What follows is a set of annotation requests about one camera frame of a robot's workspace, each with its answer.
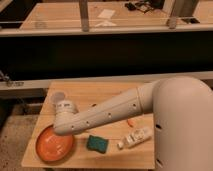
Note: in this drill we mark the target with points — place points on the green sponge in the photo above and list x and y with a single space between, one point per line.
97 144

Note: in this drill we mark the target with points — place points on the grey metal post right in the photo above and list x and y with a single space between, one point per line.
184 10

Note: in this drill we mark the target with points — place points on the orange ceramic bowl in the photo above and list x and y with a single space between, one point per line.
51 147

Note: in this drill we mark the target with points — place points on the grey metal post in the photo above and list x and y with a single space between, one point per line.
83 6
184 10

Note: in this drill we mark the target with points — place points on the clear plastic bottle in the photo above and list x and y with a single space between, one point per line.
134 138

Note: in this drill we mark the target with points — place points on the metal clamp bracket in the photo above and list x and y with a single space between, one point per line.
6 79

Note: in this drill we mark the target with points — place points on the orange marker pen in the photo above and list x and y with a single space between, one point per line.
130 123

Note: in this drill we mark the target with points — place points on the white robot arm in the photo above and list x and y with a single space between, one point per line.
182 109

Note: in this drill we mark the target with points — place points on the white paper sheet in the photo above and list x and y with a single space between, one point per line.
106 14

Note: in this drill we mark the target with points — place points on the translucent plastic cup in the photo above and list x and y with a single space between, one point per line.
56 97

